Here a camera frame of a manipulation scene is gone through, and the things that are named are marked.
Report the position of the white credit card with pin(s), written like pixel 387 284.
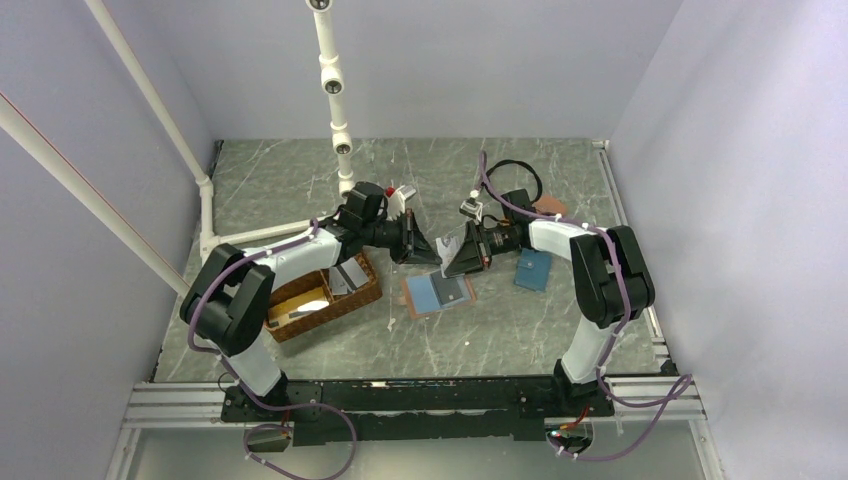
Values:
pixel 447 249

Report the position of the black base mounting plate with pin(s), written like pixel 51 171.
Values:
pixel 320 411

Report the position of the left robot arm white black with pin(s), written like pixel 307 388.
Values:
pixel 226 306

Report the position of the blue card holder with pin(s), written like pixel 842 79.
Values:
pixel 533 270

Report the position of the gold card in basket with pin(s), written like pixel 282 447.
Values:
pixel 283 313

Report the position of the brown wicker basket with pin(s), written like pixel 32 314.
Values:
pixel 314 286

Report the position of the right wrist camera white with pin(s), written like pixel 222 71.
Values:
pixel 471 207

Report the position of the grey card in basket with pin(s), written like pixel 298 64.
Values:
pixel 347 277

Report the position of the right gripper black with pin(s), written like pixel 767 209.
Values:
pixel 475 252

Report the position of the aluminium rail frame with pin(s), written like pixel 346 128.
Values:
pixel 636 398

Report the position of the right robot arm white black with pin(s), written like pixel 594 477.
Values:
pixel 612 283

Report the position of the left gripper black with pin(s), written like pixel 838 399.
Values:
pixel 413 245

